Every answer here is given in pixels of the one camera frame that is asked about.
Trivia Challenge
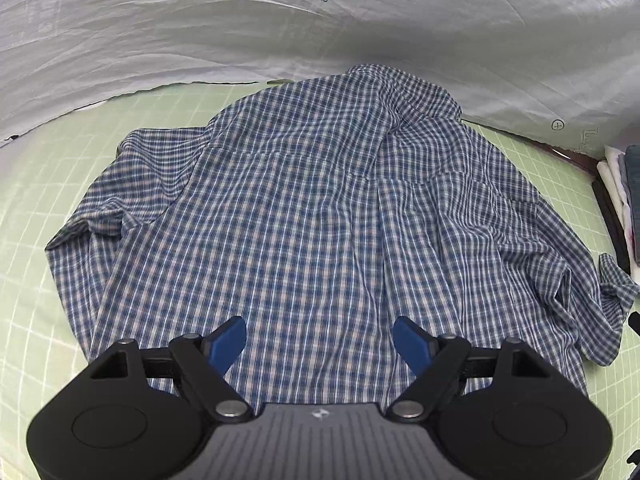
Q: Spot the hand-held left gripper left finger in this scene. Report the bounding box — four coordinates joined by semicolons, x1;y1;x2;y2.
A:
87;316;253;421

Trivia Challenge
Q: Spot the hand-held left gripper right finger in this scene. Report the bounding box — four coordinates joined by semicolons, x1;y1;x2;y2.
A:
386;316;553;421

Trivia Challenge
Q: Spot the blue plaid button shirt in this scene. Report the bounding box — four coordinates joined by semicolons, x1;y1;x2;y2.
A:
45;63;640;408

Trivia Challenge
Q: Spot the green grid cutting mat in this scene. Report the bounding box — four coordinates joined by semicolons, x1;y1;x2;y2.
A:
0;80;640;480

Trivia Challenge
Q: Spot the black folded garment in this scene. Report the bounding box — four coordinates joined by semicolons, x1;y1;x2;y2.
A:
591;179;632;275

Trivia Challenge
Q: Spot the white folded garment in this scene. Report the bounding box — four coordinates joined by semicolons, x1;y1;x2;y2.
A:
601;145;640;283

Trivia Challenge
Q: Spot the grey carrot print sheet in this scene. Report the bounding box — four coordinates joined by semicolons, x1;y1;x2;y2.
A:
0;0;640;161

